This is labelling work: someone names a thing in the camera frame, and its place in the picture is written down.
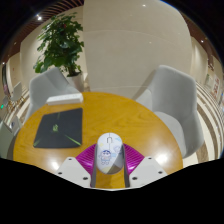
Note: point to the white cartoon-print computer mouse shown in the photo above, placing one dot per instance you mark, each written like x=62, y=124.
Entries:
x=109, y=153

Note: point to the grey-green chair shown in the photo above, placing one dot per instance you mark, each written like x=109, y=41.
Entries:
x=6, y=138

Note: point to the grey shell chair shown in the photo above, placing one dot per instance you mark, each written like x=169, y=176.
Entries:
x=173, y=100
x=43, y=88

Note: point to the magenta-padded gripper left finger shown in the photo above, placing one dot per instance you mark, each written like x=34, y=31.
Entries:
x=75, y=170

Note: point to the distant white chairs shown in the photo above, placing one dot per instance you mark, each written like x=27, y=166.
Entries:
x=16, y=91

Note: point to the black mouse pad green streaks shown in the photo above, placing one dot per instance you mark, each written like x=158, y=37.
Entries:
x=61, y=128

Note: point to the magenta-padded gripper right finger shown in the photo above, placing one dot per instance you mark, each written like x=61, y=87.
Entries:
x=146, y=170

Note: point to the green potted plant white pot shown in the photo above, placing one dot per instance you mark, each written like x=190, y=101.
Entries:
x=60, y=43

